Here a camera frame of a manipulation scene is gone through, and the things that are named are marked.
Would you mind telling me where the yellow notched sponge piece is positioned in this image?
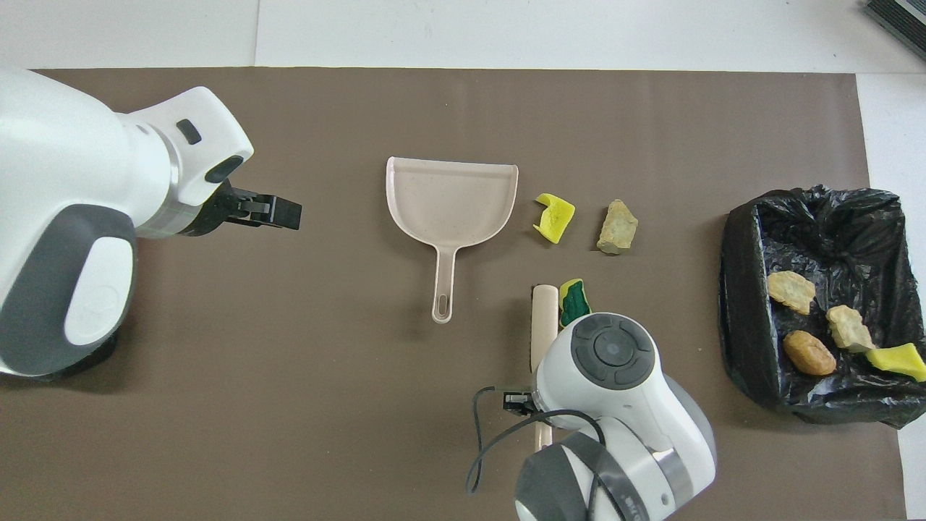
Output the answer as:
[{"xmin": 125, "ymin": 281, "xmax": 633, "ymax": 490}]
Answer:
[{"xmin": 533, "ymin": 192, "xmax": 577, "ymax": 244}]

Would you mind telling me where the green and yellow sponge piece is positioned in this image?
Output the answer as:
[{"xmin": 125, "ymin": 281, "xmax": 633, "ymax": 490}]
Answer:
[{"xmin": 558, "ymin": 278, "xmax": 592, "ymax": 328}]

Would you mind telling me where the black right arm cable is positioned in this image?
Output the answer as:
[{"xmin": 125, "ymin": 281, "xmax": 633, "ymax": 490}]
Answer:
[{"xmin": 467, "ymin": 387, "xmax": 608, "ymax": 521}]

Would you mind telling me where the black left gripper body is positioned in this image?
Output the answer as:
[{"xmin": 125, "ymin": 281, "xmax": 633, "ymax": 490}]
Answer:
[{"xmin": 177, "ymin": 181, "xmax": 239, "ymax": 236}]

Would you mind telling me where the orange-brown sponge chunk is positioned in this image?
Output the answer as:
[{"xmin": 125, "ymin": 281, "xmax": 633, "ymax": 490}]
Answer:
[{"xmin": 783, "ymin": 330, "xmax": 838, "ymax": 376}]

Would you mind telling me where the beige brush with black bristles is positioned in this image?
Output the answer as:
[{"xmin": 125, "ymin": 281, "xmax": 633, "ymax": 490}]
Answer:
[{"xmin": 530, "ymin": 284, "xmax": 559, "ymax": 451}]

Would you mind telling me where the brown paper table mat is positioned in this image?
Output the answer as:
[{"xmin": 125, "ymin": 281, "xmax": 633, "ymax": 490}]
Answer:
[{"xmin": 0, "ymin": 68, "xmax": 905, "ymax": 521}]

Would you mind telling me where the beige sponge chunk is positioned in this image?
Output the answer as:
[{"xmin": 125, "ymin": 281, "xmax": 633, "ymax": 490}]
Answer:
[
  {"xmin": 826, "ymin": 305, "xmax": 877, "ymax": 354},
  {"xmin": 767, "ymin": 271, "xmax": 817, "ymax": 315},
  {"xmin": 597, "ymin": 199, "xmax": 640, "ymax": 255}
]

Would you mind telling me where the beige plastic dustpan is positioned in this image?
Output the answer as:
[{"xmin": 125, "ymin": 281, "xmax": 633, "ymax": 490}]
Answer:
[{"xmin": 386, "ymin": 156, "xmax": 519, "ymax": 324}]

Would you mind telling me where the dark ribbed panel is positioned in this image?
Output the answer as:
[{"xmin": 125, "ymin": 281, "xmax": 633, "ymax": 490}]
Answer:
[{"xmin": 865, "ymin": 0, "xmax": 926, "ymax": 62}]

